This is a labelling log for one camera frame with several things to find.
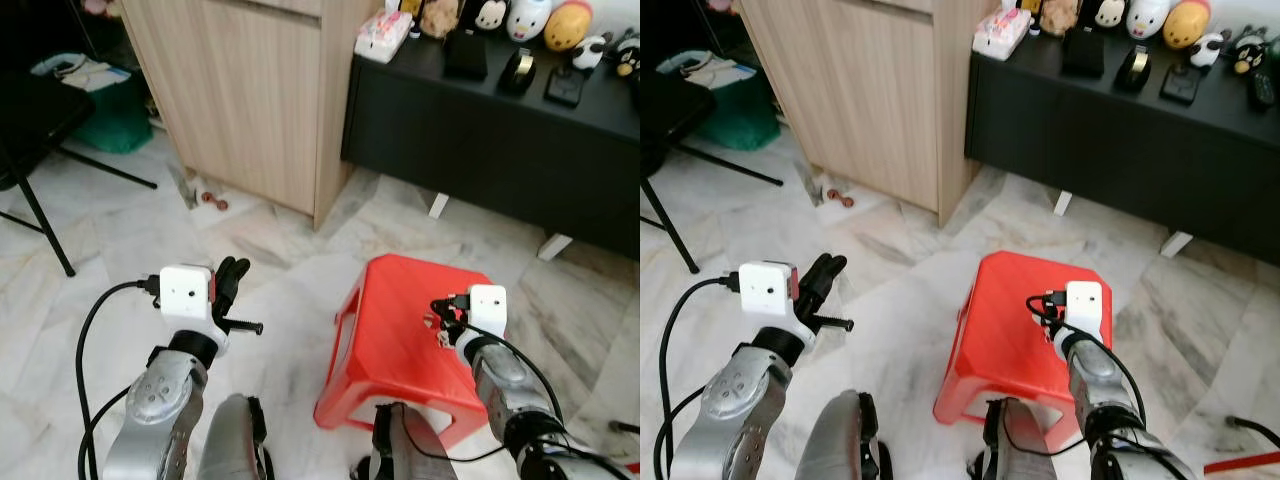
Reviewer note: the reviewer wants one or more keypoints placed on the black low sideboard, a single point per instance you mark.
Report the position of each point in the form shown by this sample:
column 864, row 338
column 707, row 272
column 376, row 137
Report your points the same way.
column 480, row 150
column 1110, row 150

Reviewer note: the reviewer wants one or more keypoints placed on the black penguin plush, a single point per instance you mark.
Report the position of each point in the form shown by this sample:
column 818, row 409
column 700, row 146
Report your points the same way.
column 1248, row 48
column 628, row 55

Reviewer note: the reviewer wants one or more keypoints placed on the black and white mouse plush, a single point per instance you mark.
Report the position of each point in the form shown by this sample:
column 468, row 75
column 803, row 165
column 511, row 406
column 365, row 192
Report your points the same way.
column 490, row 14
column 1110, row 12

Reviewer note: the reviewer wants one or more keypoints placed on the small red floor object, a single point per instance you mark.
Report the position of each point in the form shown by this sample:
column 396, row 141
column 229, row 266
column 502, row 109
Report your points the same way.
column 214, row 201
column 840, row 197

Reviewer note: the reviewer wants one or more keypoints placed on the light wooden cabinet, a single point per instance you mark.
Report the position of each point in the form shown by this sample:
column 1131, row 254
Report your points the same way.
column 250, row 100
column 870, row 100

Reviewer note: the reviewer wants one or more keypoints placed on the silver robot leg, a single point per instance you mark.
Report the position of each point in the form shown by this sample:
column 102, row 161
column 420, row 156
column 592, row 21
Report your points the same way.
column 405, row 445
column 232, row 440
column 1015, row 445
column 845, row 440

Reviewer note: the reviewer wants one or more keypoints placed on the yellow and red plush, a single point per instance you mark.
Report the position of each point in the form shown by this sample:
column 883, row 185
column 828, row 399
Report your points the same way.
column 568, row 26
column 1187, row 24

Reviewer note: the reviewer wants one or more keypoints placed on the small white spotted plush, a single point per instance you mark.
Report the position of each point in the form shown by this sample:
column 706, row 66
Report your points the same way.
column 592, row 50
column 1210, row 47

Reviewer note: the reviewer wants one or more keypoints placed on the black square box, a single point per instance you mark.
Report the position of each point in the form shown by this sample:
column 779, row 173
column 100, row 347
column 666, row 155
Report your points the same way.
column 1083, row 55
column 466, row 58

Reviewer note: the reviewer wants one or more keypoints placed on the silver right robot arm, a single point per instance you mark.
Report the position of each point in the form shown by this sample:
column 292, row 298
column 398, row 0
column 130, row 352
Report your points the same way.
column 510, row 385
column 1100, row 385

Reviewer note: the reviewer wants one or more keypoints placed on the flat black device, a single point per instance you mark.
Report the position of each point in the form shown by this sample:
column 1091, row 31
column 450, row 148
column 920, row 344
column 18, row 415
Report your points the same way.
column 565, row 88
column 1181, row 86

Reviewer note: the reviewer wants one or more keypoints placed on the silver key bunch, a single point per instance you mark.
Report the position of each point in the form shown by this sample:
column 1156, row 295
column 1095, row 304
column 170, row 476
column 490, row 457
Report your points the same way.
column 436, row 330

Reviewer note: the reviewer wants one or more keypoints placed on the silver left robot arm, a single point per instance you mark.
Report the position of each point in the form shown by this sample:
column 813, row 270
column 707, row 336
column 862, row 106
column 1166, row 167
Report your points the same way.
column 160, row 410
column 735, row 405

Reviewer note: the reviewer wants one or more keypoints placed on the white and blue papers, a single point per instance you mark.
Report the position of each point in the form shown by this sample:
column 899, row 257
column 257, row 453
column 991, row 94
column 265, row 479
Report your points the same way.
column 85, row 72
column 712, row 70

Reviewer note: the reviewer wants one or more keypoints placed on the silver right robot leg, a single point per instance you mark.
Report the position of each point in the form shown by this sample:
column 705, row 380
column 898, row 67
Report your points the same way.
column 405, row 445
column 1015, row 445

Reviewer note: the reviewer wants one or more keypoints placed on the white round plush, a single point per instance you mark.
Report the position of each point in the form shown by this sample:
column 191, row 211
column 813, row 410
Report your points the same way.
column 1148, row 16
column 528, row 18

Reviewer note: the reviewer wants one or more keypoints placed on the pink tissue box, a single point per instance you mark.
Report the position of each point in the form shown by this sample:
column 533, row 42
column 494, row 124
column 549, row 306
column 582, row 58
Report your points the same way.
column 1002, row 34
column 383, row 36

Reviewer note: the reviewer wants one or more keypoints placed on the green bag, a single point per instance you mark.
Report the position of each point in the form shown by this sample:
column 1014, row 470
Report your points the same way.
column 745, row 118
column 118, row 120

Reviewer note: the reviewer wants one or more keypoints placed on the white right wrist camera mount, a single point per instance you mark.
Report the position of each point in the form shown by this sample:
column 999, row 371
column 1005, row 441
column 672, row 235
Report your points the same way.
column 1085, row 303
column 489, row 308

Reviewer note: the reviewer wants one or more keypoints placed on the red plastic stool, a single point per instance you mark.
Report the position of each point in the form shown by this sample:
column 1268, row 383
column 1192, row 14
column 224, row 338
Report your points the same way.
column 1000, row 340
column 400, row 340

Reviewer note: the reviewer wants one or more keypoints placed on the brown bear plush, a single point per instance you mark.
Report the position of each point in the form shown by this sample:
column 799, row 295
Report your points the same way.
column 440, row 18
column 1059, row 16

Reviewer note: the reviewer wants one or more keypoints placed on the pink plush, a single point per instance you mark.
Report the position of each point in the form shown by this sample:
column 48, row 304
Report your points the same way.
column 720, row 5
column 98, row 6

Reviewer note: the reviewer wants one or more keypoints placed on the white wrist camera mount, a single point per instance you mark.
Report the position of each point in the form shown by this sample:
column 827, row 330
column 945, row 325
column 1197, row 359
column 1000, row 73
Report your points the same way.
column 765, row 290
column 489, row 308
column 1085, row 303
column 185, row 292

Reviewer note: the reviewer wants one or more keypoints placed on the black tape dispenser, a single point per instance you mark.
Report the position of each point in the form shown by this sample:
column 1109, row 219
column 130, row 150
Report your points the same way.
column 518, row 72
column 1134, row 70

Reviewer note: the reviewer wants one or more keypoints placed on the black remote control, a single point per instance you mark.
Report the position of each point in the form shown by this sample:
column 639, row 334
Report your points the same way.
column 1263, row 90

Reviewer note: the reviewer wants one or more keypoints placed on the silver left robot leg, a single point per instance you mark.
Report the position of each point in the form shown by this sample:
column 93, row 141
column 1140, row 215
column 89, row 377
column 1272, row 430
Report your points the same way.
column 232, row 440
column 845, row 440

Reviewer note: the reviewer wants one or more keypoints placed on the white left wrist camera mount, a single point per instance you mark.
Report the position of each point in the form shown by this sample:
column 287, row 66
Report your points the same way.
column 185, row 292
column 765, row 290

